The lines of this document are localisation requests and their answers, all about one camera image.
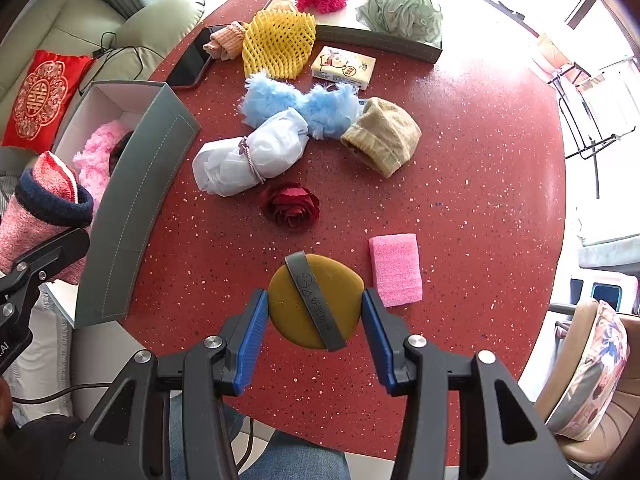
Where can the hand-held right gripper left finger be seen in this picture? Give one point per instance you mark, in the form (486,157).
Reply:
(252,340)

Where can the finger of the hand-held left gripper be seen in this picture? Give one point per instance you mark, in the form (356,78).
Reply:
(55,252)

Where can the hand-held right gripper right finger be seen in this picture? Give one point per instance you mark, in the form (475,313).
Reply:
(377,340)

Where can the pink knit sock dark cuff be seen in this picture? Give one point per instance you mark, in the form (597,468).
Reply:
(45,210)

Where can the yellow round puff grey band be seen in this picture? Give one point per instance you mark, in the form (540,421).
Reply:
(290,310)

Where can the pink foam sponge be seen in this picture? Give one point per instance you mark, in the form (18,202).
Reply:
(395,270)

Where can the grey storage box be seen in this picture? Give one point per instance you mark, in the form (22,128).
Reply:
(135,210)

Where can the pink fluffy chenille cloth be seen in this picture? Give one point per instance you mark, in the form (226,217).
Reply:
(97,155)

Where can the dark purple knit sock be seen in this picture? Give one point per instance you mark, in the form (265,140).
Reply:
(120,152)

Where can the dark red fabric rose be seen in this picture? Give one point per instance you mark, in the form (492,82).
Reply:
(290,207)

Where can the white paper bundle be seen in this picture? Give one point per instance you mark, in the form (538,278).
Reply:
(270,150)

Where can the tan knit hat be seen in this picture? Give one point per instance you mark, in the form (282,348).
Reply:
(385,135)

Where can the cream printed tissue pack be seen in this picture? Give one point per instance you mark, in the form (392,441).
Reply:
(342,72)

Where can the white fringed blanket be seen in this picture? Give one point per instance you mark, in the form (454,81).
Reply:
(45,360)

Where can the person's dark jacket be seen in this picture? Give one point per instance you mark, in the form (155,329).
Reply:
(40,450)

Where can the person's legs in jeans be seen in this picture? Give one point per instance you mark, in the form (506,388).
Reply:
(300,460)

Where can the red embroidered cushion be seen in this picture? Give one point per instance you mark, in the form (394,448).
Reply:
(45,95)

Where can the floral seat cushion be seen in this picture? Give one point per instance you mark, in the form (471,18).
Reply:
(595,370)

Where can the green leather sofa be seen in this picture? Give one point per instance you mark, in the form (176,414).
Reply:
(75,25)

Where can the black smartphone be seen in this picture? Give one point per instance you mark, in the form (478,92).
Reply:
(190,67)

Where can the blue fluffy cloth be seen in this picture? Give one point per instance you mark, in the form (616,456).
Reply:
(270,100)

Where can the brown chair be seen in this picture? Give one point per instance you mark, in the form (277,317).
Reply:
(615,435)

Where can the peach knit sock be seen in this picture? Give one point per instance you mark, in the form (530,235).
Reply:
(227,42)

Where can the black metal rack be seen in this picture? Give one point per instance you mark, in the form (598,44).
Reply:
(598,175)

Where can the yellow foam net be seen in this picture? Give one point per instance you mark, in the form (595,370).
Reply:
(277,42)

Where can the grey shallow tray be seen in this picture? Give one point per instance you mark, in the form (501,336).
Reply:
(360,40)

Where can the green mesh bath pouf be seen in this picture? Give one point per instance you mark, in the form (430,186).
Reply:
(400,7)

